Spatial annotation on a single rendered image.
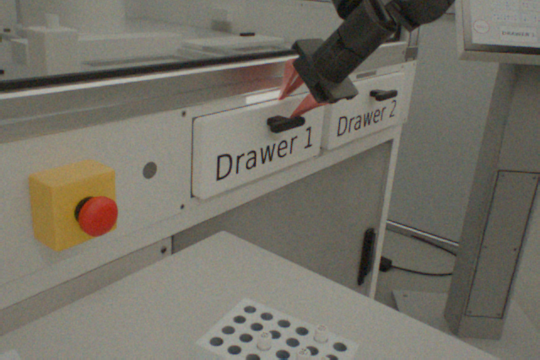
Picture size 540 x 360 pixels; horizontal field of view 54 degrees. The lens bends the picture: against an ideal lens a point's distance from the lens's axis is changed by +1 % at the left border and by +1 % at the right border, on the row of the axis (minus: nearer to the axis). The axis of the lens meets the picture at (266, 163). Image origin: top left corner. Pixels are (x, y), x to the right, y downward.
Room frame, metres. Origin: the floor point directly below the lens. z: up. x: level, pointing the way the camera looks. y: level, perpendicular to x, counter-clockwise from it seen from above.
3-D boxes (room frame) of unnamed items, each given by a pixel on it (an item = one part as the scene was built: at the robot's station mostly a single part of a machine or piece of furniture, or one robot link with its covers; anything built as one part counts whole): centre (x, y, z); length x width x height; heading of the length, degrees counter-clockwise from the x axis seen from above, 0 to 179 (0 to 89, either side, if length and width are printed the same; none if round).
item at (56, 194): (0.48, 0.19, 0.88); 0.07 x 0.05 x 0.07; 143
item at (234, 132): (0.75, 0.00, 0.87); 0.29 x 0.02 x 0.11; 143
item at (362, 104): (1.00, -0.19, 0.87); 0.29 x 0.02 x 0.11; 143
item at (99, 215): (0.46, 0.16, 0.88); 0.04 x 0.03 x 0.04; 143
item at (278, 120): (0.74, -0.02, 0.91); 0.07 x 0.04 x 0.01; 143
